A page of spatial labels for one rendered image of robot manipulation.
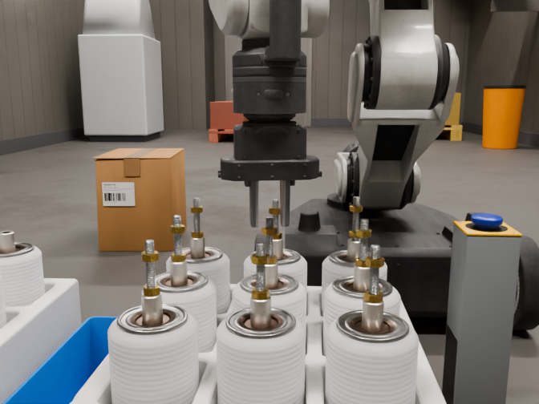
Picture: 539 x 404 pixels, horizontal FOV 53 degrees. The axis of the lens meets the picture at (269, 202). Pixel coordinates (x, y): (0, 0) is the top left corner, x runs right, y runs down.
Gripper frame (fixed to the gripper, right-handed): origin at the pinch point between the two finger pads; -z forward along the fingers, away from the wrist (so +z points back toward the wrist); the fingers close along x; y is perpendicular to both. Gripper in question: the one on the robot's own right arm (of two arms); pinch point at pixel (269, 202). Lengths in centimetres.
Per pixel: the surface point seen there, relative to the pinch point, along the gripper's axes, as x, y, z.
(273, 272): 0.4, -1.0, -8.8
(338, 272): 10.6, 5.9, -11.6
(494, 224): 29.9, -0.1, -3.6
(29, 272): -35.2, 17.0, -13.8
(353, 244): 13.3, 8.4, -8.4
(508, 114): 260, 393, -6
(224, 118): 10, 495, -13
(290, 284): 2.6, -1.1, -10.6
